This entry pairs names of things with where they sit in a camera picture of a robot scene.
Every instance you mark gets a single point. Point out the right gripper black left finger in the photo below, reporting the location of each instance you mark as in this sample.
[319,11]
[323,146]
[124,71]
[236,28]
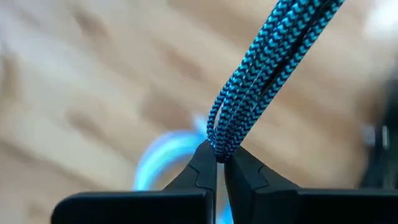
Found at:
[186,205]

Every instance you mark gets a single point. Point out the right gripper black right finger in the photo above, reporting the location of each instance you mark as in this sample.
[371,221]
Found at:
[280,205]

